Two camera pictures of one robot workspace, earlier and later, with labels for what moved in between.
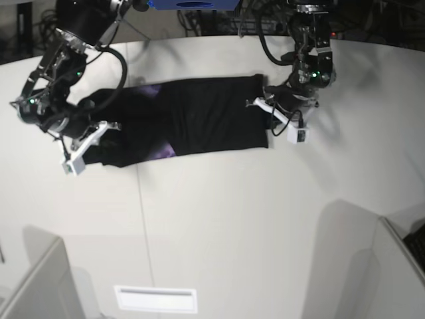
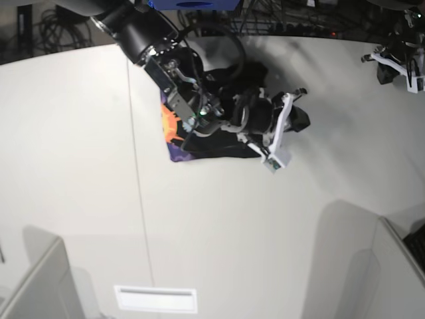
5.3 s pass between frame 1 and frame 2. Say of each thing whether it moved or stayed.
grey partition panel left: stayed
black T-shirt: moved
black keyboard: stayed
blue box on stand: stayed
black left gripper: moved
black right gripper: moved
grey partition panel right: stayed
